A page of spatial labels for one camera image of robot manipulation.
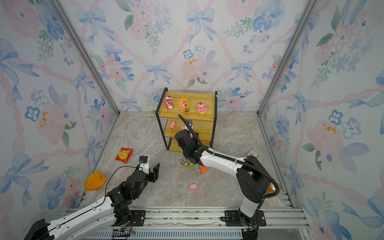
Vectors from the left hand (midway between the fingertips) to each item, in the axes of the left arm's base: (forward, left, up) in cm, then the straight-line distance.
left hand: (154, 162), depth 81 cm
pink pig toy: (+19, -15, +7) cm, 25 cm away
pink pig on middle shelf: (+20, -8, +8) cm, 23 cm away
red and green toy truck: (+4, -16, -9) cm, 19 cm away
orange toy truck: (+1, -27, -9) cm, 28 cm away
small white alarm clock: (+11, -58, -9) cm, 60 cm away
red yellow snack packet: (+10, +23, -9) cm, 26 cm away
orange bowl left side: (-10, +29, -2) cm, 31 cm away
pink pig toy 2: (-10, -21, -9) cm, 25 cm away
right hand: (+16, -16, +7) cm, 24 cm away
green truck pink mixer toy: (+3, -20, -9) cm, 22 cm away
